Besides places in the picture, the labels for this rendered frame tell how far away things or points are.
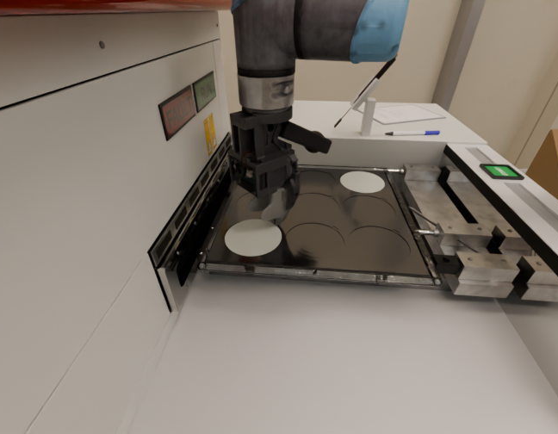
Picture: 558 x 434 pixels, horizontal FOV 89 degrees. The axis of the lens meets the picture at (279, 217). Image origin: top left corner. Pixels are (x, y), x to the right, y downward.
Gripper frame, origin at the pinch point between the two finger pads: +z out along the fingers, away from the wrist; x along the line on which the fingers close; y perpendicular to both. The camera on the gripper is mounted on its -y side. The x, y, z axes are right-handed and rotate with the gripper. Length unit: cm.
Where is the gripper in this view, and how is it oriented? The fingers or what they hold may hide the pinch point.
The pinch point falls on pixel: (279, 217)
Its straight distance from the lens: 52.7
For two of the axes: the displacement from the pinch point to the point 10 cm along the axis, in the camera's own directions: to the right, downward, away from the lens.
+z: 0.0, 8.1, 5.9
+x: 6.6, 4.4, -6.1
